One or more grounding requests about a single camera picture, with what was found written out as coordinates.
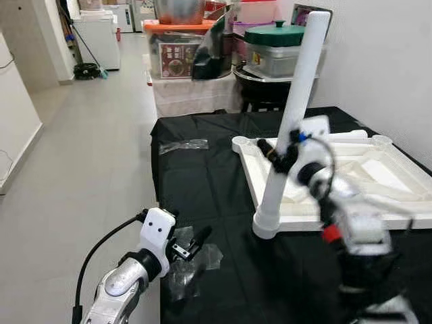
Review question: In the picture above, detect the black plastic table cover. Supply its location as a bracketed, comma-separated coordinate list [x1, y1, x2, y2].
[150, 107, 432, 324]

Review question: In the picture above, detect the black round robot vacuum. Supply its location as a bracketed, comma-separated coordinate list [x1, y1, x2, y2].
[73, 62, 102, 80]

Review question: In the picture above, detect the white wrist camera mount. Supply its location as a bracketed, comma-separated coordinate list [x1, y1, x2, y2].
[138, 207, 178, 277]
[294, 116, 333, 176]

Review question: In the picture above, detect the translucent storage box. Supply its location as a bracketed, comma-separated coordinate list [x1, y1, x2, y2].
[147, 71, 244, 117]

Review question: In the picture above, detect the clear plastic container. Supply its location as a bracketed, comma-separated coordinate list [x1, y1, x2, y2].
[244, 44, 325, 78]

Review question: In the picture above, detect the brown printed carton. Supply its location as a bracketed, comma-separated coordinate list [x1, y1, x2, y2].
[159, 40, 203, 78]

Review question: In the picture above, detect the crumpled clear plastic bag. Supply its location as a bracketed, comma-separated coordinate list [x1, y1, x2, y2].
[165, 226, 223, 301]

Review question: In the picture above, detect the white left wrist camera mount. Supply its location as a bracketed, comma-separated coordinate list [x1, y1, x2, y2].
[138, 207, 178, 277]

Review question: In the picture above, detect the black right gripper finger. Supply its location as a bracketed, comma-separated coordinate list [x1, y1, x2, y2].
[256, 138, 281, 163]

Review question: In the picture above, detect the black round wok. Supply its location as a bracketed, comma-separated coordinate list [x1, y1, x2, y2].
[233, 64, 298, 88]

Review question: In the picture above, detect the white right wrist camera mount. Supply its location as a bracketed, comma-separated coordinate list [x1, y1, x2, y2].
[294, 116, 333, 176]

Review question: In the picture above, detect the orange plastic tray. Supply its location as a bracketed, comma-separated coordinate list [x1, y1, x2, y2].
[143, 19, 217, 34]

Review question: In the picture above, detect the black wooden stool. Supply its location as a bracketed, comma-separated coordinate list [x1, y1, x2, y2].
[242, 84, 291, 112]

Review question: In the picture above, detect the black plastic bag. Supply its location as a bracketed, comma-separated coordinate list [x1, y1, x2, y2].
[192, 7, 237, 80]

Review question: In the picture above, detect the mop with green head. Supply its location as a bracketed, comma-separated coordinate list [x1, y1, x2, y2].
[57, 0, 109, 80]

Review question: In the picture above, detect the dark printed flat box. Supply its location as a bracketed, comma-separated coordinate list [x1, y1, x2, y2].
[290, 3, 333, 28]

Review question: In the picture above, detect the white chest freezer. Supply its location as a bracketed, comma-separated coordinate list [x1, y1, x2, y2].
[73, 13, 121, 70]

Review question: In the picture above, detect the large silver metal pot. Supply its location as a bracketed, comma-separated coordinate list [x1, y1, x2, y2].
[154, 0, 207, 24]

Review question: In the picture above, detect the green pot with lid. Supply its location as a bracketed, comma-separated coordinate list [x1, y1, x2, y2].
[244, 22, 306, 48]

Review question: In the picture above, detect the white plastic children table top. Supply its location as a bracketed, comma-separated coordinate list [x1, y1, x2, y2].
[232, 134, 432, 234]

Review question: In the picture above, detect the clear container purple lid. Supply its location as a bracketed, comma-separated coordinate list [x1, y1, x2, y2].
[232, 19, 261, 65]

